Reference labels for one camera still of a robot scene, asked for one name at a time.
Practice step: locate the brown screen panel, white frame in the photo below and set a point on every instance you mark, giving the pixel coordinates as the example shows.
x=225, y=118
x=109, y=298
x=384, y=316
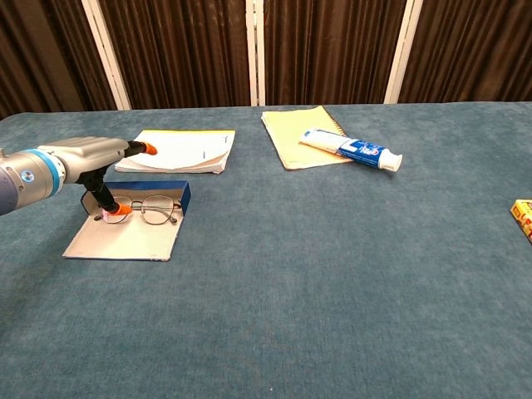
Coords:
x=328, y=50
x=474, y=50
x=174, y=50
x=41, y=50

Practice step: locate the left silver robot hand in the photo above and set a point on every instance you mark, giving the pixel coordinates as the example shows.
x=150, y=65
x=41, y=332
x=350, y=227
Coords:
x=87, y=156

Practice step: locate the metal-framed eyeglasses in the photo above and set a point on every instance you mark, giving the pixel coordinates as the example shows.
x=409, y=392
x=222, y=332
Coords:
x=151, y=208

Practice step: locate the white notepad with yellow binding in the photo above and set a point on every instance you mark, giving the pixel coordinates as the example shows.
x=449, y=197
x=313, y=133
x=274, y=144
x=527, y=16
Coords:
x=183, y=154

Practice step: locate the blue table cloth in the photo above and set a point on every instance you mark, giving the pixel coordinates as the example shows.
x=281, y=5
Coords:
x=291, y=270

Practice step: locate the left lavender robot arm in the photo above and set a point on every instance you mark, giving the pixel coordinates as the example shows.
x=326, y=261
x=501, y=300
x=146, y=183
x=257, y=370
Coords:
x=21, y=183

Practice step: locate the blue glasses case, white lining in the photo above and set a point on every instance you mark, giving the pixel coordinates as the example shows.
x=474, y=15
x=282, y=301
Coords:
x=124, y=241

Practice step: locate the yellow spiral notebook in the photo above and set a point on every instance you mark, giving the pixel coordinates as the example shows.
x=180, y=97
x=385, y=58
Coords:
x=289, y=141

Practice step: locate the white and blue toothpaste tube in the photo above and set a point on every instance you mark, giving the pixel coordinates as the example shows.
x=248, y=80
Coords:
x=353, y=147

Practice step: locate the yellow snack box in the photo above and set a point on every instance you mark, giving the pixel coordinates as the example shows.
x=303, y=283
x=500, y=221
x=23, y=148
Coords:
x=524, y=216

